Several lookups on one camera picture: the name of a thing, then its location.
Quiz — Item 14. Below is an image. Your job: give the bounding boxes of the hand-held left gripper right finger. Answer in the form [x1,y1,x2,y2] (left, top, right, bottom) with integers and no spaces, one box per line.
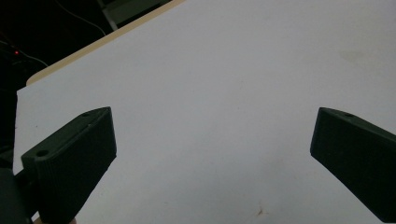
[309,106,396,224]

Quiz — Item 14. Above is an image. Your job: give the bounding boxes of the white cable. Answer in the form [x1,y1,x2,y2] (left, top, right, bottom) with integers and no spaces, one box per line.
[55,0,107,37]

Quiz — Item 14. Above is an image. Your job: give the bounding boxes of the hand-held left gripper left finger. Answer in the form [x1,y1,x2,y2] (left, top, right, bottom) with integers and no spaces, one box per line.
[21,106,118,224]

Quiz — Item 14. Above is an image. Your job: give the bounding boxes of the thin dark cable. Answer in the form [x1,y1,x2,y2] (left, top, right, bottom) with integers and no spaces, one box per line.
[0,39,50,68]

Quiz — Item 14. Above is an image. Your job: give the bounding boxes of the grey metal stand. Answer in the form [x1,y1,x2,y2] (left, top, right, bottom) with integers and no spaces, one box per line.
[96,0,173,32]

